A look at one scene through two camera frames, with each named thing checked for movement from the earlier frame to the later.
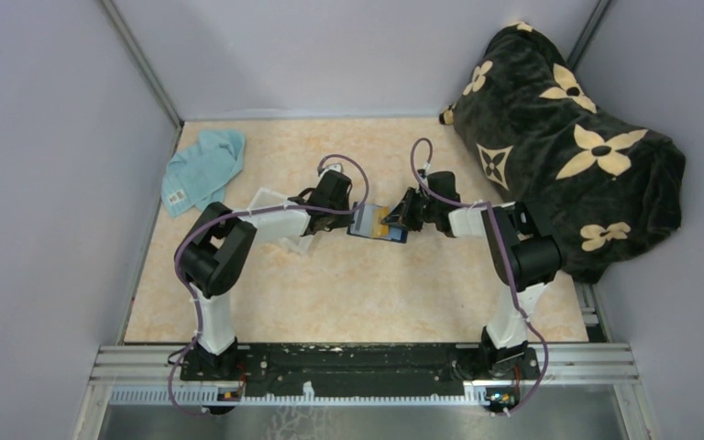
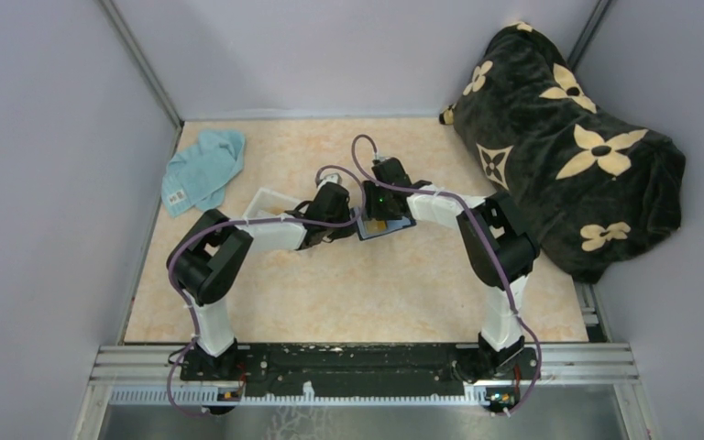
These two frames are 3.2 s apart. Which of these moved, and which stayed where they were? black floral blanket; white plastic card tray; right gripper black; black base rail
Moved: right gripper black
Stayed: white plastic card tray; black floral blanket; black base rail
